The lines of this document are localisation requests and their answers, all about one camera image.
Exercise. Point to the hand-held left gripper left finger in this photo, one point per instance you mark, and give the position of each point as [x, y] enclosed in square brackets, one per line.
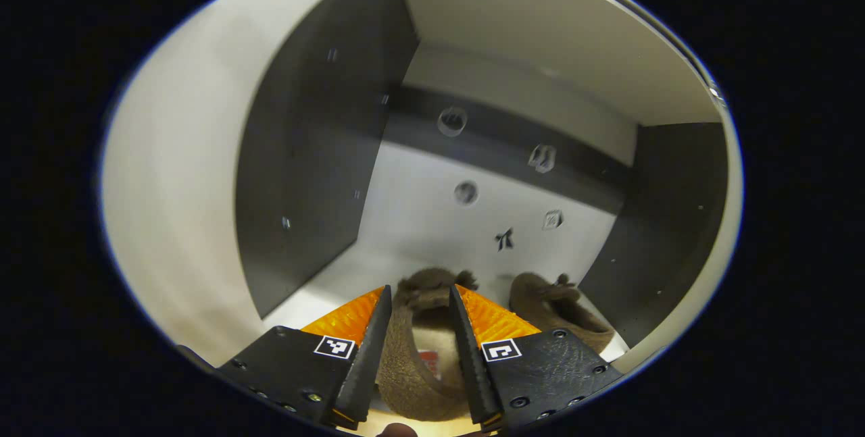
[365, 363]

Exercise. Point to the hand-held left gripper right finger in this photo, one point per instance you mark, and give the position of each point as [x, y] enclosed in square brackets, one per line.
[472, 363]

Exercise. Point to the brown fuzzy shoe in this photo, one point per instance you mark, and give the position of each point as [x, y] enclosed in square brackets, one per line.
[405, 376]
[561, 315]

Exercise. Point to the white shoe cabinet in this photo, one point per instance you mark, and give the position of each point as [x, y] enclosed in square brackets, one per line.
[419, 221]

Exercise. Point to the white shoe cabinet door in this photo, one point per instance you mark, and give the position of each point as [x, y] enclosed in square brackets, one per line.
[718, 275]
[176, 187]

